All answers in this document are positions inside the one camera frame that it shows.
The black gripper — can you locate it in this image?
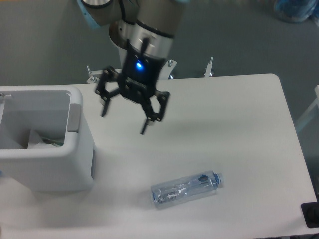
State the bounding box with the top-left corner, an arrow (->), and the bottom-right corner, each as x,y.
94,39 -> 171,136

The white plastic packaging bag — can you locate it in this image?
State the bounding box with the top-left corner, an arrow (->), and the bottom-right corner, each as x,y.
40,136 -> 64,147

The clear plastic water bottle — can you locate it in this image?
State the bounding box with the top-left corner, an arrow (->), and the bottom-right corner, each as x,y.
150,170 -> 224,209

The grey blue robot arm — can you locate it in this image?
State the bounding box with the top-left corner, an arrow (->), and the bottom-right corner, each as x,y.
77,0 -> 189,134

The white trash can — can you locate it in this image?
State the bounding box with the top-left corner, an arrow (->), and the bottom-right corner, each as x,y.
0,85 -> 95,192

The blue plastic bag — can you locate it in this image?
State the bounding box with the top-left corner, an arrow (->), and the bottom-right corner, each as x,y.
273,0 -> 318,23

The black device at table edge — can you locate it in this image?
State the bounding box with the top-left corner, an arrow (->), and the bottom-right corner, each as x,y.
301,202 -> 319,228

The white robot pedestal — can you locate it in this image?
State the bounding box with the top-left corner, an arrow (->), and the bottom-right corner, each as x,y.
109,20 -> 174,67

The white frame at right edge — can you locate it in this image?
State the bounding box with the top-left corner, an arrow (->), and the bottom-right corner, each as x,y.
295,85 -> 319,134

